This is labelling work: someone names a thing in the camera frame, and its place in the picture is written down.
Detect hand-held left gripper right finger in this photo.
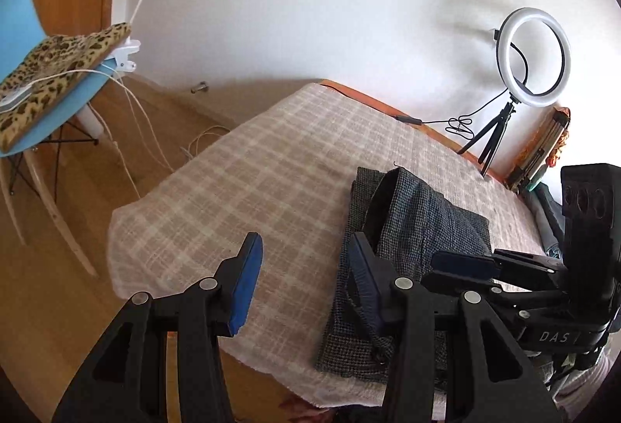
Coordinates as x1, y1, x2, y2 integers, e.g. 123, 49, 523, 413
348, 232, 564, 423

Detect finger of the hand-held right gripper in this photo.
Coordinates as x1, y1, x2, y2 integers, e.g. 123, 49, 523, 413
478, 284, 576, 331
420, 250, 571, 294

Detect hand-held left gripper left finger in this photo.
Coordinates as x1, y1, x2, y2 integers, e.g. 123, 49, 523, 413
51, 232, 264, 423

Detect grey tweed pants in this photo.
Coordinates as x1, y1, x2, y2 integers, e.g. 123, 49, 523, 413
315, 166, 493, 392

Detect dark grey folded clothes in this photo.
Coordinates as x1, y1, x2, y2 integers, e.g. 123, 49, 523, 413
520, 183, 567, 260

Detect beige plaid blanket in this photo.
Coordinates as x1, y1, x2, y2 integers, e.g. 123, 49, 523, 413
107, 81, 554, 410

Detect black mini tripod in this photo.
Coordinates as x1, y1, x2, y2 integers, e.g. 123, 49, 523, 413
458, 101, 517, 179

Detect orange mattress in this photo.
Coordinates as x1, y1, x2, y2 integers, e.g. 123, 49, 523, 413
320, 80, 515, 185

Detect leopard print cushion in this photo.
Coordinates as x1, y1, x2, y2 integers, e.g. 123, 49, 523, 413
0, 22, 133, 153

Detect white flat device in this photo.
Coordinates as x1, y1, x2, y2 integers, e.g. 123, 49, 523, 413
0, 86, 31, 111

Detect blue shell chair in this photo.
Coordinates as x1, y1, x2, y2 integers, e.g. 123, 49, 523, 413
0, 0, 129, 279

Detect white cable coil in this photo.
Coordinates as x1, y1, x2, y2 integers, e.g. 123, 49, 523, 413
179, 124, 232, 158

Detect black ring light cable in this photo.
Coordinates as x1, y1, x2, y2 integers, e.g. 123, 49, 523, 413
395, 42, 531, 137

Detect white charging cable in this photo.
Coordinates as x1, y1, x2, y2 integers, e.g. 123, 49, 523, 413
22, 66, 170, 199

